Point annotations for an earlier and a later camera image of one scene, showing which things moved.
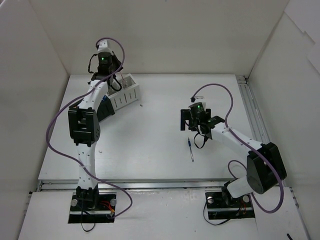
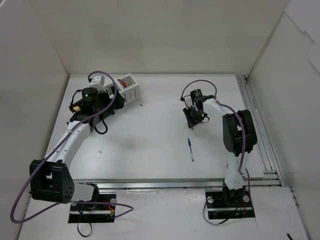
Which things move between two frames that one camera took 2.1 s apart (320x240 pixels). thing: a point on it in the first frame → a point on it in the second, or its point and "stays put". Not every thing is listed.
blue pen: x=191 y=152 stays put
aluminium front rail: x=138 y=185 stays put
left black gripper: x=116 y=66 → x=113 y=97
